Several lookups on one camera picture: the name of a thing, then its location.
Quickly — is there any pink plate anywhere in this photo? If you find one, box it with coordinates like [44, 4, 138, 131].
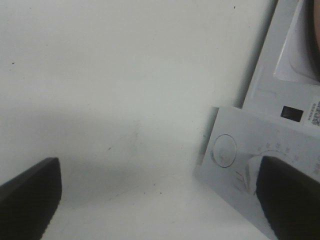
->
[312, 0, 320, 47]

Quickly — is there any warning label with QR code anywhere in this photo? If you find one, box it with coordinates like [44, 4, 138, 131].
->
[303, 96, 320, 127]

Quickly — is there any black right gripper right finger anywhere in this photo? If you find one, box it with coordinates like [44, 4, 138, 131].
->
[256, 156, 320, 240]

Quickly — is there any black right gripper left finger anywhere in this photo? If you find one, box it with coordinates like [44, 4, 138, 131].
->
[0, 157, 62, 240]

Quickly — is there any white microwave oven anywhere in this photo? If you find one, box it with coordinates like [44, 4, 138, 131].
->
[195, 0, 320, 240]

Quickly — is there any white timer knob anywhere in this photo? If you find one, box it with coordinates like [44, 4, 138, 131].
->
[244, 155, 263, 195]

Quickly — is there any round door release button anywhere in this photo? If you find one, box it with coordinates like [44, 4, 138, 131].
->
[212, 134, 237, 168]

